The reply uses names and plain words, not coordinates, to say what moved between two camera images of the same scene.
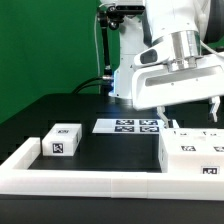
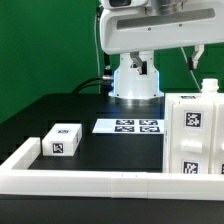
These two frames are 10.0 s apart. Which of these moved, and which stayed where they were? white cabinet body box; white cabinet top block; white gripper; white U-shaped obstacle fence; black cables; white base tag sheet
Moved: white cabinet body box; white gripper
Stayed: white cabinet top block; white base tag sheet; white U-shaped obstacle fence; black cables
